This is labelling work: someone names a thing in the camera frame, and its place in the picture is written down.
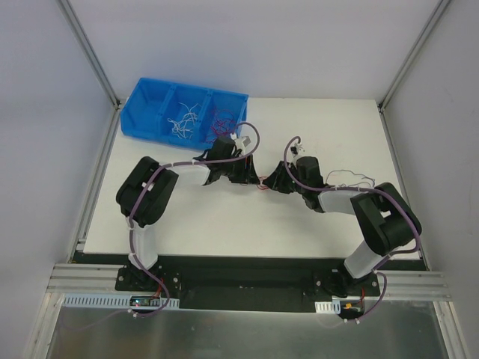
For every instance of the right white cable duct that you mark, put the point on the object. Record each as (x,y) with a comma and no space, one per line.
(328,307)

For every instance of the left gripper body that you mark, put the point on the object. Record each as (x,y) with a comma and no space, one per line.
(244,170)

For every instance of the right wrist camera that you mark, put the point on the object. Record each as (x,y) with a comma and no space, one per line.
(297,150)

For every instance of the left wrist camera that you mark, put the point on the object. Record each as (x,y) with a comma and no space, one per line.
(240,144)

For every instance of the blue compartment bin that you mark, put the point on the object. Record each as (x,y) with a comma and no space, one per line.
(181,115)

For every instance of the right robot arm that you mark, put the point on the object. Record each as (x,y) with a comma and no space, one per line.
(385,220)

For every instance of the left aluminium frame post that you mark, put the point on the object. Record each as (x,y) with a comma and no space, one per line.
(79,33)

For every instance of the white cable duct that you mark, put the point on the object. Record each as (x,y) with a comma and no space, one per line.
(134,302)
(328,307)

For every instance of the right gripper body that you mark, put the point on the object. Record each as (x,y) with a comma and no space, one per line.
(284,179)

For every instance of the left white cable duct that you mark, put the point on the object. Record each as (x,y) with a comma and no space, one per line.
(134,302)

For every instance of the right aluminium frame post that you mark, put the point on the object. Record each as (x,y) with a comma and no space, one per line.
(424,35)

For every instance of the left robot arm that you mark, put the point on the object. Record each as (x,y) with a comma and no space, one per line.
(144,195)

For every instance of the aluminium front rail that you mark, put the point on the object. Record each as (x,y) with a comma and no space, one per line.
(92,278)

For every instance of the aluminium frame post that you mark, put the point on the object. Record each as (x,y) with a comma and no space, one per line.
(424,35)
(79,33)

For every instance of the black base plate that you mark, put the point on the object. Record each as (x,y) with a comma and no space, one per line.
(266,284)

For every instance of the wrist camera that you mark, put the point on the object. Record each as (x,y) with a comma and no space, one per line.
(240,144)
(297,150)

